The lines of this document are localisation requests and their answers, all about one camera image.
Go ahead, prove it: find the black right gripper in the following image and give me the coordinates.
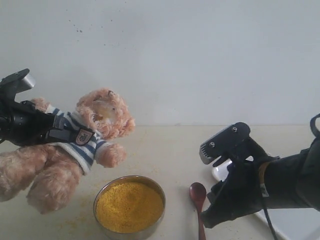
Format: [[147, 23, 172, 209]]
[[200, 137, 280, 229]]

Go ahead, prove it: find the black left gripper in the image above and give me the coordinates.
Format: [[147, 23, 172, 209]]
[[0, 99, 96, 148]]

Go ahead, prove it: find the dark wooden spoon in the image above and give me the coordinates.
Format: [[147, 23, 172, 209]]
[[189, 182, 207, 240]]

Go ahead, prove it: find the pink teddy bear striped sweater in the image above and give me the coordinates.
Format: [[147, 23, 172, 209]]
[[0, 87, 136, 215]]

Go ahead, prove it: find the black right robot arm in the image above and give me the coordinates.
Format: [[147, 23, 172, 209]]
[[201, 138, 320, 229]]

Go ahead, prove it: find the white rectangular plastic tray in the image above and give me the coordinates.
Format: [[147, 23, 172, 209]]
[[211, 158, 320, 240]]

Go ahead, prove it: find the steel bowl of yellow millet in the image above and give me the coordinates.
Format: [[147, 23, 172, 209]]
[[93, 175, 166, 240]]

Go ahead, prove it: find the black camera cable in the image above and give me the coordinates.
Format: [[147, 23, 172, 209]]
[[229, 112, 320, 240]]

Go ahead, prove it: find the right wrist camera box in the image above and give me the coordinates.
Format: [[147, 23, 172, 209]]
[[199, 122, 251, 168]]

